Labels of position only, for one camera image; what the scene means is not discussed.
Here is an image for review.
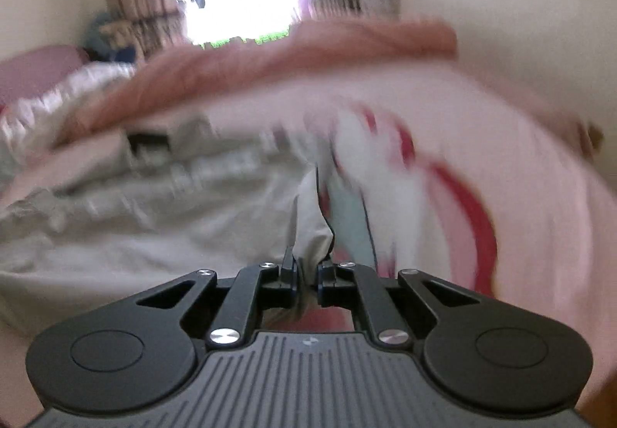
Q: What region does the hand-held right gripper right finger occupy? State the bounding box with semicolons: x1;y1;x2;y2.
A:
317;260;489;348

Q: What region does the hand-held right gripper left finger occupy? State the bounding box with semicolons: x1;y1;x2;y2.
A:
120;245;300;349

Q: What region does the grey jacket with black trim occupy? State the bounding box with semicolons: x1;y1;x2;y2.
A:
0;112;381;337

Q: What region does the pink quilt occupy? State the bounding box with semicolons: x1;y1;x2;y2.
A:
48;16;459;144

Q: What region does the pink printed bed sheet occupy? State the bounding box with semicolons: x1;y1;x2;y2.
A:
0;66;617;409

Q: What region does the white blanket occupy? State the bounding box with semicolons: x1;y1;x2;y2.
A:
0;62;140;169

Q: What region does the beige cloth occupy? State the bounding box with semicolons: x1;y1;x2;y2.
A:
103;20;130;48

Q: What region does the blue cloth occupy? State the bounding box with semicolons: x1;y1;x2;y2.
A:
82;11;114;57

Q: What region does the pink padded headboard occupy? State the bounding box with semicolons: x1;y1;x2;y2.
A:
0;45;92;113

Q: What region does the brass wall socket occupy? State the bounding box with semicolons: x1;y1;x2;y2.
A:
585;120;606;154

